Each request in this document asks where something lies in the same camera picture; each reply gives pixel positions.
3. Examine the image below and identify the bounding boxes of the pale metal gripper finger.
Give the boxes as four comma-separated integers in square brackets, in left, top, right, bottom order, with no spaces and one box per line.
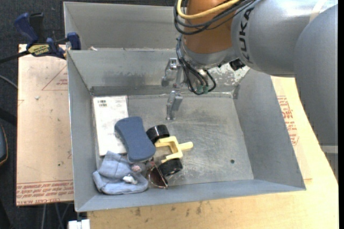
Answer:
[166,90,184,121]
[161,58,187,88]

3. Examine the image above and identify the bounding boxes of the yellow toy vehicle, black wheels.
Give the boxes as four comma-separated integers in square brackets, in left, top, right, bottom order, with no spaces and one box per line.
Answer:
[146,124,194,177]

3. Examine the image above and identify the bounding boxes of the grey metal bin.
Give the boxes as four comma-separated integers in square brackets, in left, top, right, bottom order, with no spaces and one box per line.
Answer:
[63,1,306,213]

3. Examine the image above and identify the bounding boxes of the blue sponge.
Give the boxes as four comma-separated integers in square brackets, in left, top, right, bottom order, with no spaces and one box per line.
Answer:
[114,116,157,163]

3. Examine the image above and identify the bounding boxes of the white flat box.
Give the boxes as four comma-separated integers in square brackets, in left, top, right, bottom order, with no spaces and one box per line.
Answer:
[92,95,130,156]

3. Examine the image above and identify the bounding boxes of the brown sunglasses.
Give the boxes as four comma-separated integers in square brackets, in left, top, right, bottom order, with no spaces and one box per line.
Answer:
[146,164,169,189]

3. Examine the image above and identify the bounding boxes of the light blue cloth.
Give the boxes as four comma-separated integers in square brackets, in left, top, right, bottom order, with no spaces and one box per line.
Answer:
[92,151,149,196]

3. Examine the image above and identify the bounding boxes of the brown cardboard board, red print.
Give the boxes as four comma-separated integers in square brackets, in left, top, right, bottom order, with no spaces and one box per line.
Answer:
[16,44,314,207]

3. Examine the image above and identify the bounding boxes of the black cylinder on white bracket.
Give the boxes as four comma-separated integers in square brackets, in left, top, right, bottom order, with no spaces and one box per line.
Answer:
[228,58,250,73]

